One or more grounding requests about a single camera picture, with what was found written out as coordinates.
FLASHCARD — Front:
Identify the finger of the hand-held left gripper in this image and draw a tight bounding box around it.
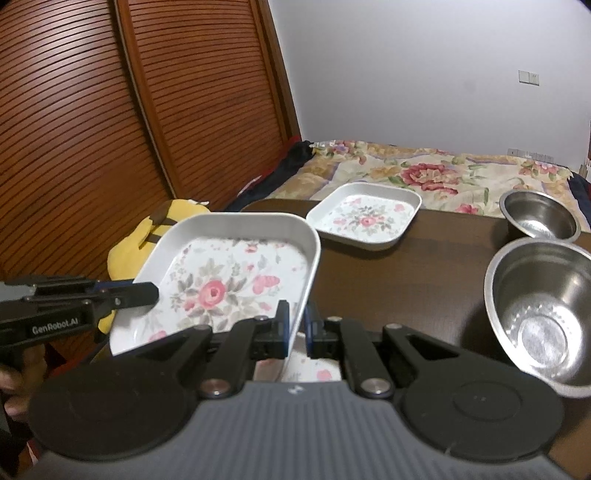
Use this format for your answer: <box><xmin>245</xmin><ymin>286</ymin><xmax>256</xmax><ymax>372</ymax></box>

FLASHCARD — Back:
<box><xmin>28</xmin><ymin>275</ymin><xmax>139</xmax><ymax>297</ymax></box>
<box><xmin>81</xmin><ymin>282</ymin><xmax>160</xmax><ymax>324</ymax></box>

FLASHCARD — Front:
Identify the yellow plush toy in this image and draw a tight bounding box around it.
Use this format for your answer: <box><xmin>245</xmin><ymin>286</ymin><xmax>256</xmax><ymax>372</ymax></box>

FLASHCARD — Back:
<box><xmin>95</xmin><ymin>198</ymin><xmax>211</xmax><ymax>334</ymax></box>

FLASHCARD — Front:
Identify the floral white square plate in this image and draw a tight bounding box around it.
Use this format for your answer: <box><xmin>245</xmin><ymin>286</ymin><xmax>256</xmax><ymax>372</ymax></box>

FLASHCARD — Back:
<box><xmin>108</xmin><ymin>213</ymin><xmax>322</xmax><ymax>357</ymax></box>
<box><xmin>306</xmin><ymin>182</ymin><xmax>423</xmax><ymax>252</ymax></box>

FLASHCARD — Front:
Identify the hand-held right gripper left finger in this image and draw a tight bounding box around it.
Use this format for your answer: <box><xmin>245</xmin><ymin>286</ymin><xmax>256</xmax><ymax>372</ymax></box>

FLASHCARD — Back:
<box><xmin>139</xmin><ymin>299</ymin><xmax>296</xmax><ymax>400</ymax></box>

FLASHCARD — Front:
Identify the louvered wooden wardrobe door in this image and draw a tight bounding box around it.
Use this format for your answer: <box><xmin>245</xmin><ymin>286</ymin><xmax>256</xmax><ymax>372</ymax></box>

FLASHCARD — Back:
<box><xmin>113</xmin><ymin>0</ymin><xmax>304</xmax><ymax>213</ymax></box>
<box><xmin>0</xmin><ymin>0</ymin><xmax>185</xmax><ymax>287</ymax></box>

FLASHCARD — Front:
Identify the small steel bowl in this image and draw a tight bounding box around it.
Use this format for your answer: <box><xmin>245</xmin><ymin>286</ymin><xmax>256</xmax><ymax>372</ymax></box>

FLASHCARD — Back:
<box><xmin>499</xmin><ymin>190</ymin><xmax>581</xmax><ymax>243</ymax></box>

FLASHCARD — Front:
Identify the person's left hand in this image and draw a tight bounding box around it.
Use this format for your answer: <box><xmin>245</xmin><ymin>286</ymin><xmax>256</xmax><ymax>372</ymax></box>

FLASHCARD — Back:
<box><xmin>0</xmin><ymin>344</ymin><xmax>48</xmax><ymax>418</ymax></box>

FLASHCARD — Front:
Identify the large steel bowl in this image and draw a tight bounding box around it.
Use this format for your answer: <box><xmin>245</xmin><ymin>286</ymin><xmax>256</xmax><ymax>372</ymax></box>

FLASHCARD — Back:
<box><xmin>483</xmin><ymin>237</ymin><xmax>591</xmax><ymax>398</ymax></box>

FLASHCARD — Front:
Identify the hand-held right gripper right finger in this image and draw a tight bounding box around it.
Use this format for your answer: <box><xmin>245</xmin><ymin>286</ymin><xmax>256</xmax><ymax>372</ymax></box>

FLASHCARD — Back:
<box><xmin>305</xmin><ymin>302</ymin><xmax>462</xmax><ymax>398</ymax></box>

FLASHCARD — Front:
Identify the floral bedspread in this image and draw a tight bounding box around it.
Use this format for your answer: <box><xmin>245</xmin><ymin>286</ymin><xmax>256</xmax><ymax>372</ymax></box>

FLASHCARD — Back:
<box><xmin>268</xmin><ymin>140</ymin><xmax>588</xmax><ymax>232</ymax></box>

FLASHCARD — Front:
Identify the navy blanket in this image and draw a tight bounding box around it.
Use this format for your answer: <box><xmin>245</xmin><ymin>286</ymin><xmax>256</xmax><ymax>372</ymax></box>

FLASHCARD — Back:
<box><xmin>567</xmin><ymin>172</ymin><xmax>591</xmax><ymax>237</ymax></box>

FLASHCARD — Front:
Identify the dark clothing pile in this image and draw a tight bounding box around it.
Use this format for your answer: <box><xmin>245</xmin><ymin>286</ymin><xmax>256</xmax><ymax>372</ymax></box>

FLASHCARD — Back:
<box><xmin>226</xmin><ymin>140</ymin><xmax>315</xmax><ymax>213</ymax></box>

